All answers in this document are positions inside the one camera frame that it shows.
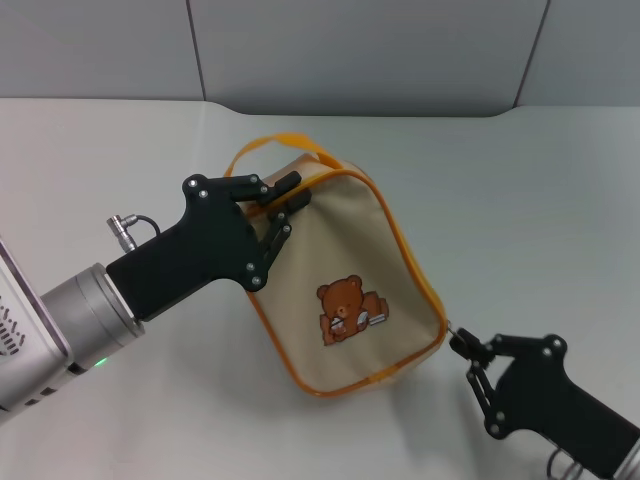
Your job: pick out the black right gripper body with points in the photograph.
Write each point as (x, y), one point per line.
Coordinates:
(540, 395)

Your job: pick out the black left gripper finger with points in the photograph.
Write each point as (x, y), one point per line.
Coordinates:
(250, 189)
(272, 240)

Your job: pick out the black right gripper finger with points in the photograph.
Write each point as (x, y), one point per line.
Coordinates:
(487, 395)
(470, 347)

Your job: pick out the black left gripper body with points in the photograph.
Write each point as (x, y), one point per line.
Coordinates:
(200, 255)

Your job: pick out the silver zipper pull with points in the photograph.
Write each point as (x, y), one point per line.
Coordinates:
(451, 330)

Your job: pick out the beige food bag orange trim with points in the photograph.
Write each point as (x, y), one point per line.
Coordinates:
(360, 240)

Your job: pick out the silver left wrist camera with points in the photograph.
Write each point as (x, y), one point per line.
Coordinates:
(20, 325)

